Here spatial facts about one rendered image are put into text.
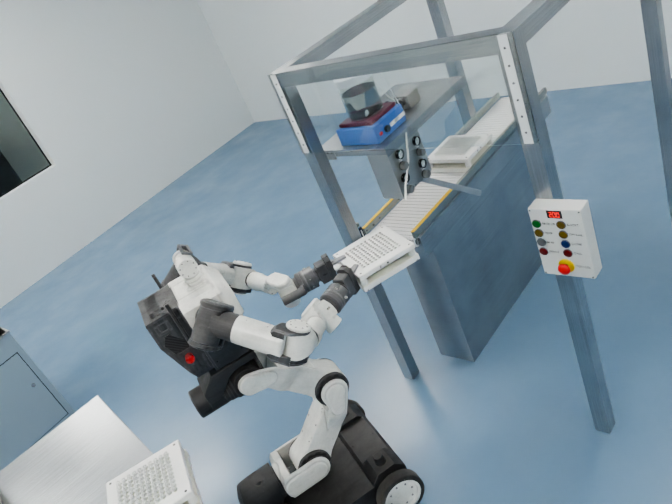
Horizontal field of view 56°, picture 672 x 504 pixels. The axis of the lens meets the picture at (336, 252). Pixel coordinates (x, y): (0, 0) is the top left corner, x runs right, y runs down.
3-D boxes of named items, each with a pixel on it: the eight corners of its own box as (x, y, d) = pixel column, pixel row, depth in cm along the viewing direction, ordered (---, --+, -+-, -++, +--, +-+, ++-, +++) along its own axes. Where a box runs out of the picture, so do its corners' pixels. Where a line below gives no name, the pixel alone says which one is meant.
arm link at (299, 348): (329, 316, 207) (316, 339, 189) (323, 343, 210) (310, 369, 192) (298, 308, 208) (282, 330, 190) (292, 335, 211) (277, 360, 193)
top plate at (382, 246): (360, 281, 228) (358, 277, 227) (334, 258, 249) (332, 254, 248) (416, 247, 233) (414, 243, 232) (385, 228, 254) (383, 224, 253)
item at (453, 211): (427, 257, 267) (419, 238, 263) (375, 251, 287) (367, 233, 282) (551, 112, 338) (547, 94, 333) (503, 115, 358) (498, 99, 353)
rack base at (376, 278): (365, 292, 230) (363, 287, 229) (338, 268, 251) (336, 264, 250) (420, 258, 235) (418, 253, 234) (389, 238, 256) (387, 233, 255)
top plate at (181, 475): (114, 547, 170) (110, 542, 169) (108, 487, 192) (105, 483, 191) (195, 496, 175) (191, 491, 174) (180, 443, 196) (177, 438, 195)
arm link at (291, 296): (308, 286, 249) (283, 300, 248) (298, 266, 243) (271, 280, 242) (316, 301, 239) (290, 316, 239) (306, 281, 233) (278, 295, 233)
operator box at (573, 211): (595, 279, 198) (580, 210, 186) (544, 273, 210) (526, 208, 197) (602, 267, 201) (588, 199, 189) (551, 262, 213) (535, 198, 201)
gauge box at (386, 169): (404, 199, 248) (387, 155, 238) (383, 198, 255) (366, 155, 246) (432, 170, 260) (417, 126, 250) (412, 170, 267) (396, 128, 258)
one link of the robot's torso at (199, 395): (206, 425, 228) (183, 391, 220) (198, 406, 239) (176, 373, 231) (273, 383, 234) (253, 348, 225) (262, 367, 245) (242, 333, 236)
